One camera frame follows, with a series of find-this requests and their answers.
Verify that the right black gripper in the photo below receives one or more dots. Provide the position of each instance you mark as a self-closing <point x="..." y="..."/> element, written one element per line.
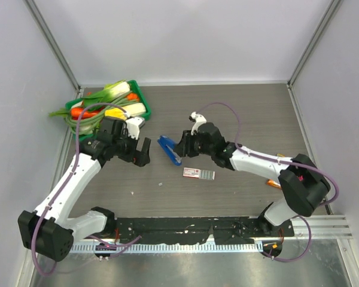
<point x="183" y="149"/>

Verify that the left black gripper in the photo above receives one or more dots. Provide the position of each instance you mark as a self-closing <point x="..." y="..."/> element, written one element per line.
<point x="139" y="158"/>

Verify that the dark blue stapler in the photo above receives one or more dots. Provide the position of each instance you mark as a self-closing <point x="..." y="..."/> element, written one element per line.
<point x="168" y="145"/>

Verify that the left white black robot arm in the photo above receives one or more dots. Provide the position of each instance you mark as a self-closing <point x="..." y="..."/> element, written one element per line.
<point x="48" y="230"/>

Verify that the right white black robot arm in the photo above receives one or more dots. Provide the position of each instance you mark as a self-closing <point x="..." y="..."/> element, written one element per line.
<point x="303" y="187"/>

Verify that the yellow white napa cabbage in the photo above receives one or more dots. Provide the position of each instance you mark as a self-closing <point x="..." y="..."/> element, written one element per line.
<point x="135" y="109"/>

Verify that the small orange carrot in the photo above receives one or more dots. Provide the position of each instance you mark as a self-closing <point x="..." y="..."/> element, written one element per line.
<point x="132" y="96"/>

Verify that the green long beans bundle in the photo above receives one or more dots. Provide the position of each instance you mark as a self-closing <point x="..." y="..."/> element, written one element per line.
<point x="89" y="125"/>

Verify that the green plastic tray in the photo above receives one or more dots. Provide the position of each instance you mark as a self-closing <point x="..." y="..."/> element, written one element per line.
<point x="125" y="94"/>

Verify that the upper white bok choy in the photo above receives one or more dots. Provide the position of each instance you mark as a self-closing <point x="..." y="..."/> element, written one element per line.
<point x="108" y="94"/>

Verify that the large orange carrot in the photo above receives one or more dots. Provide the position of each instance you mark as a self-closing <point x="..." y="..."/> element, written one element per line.
<point x="77" y="111"/>

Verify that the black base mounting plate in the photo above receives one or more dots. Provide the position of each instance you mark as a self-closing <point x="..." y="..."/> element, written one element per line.
<point x="226" y="230"/>

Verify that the colourful candy bag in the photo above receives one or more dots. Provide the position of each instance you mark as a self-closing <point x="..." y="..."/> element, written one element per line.
<point x="273" y="183"/>

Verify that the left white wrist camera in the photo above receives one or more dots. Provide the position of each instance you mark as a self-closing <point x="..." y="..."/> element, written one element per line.
<point x="133" y="125"/>

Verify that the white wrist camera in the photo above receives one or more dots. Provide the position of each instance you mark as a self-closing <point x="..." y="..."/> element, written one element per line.
<point x="133" y="125"/>
<point x="198" y="120"/>

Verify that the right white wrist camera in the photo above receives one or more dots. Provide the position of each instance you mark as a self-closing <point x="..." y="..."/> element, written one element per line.
<point x="198" y="120"/>

